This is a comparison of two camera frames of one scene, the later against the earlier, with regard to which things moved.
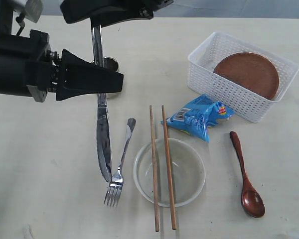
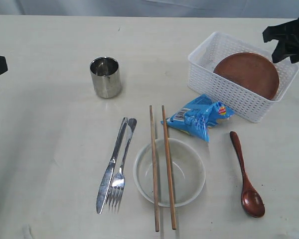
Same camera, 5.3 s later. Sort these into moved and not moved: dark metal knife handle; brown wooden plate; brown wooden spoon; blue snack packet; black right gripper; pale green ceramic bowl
Moved: dark metal knife handle; black right gripper
Not moved: pale green ceramic bowl; brown wooden spoon; blue snack packet; brown wooden plate
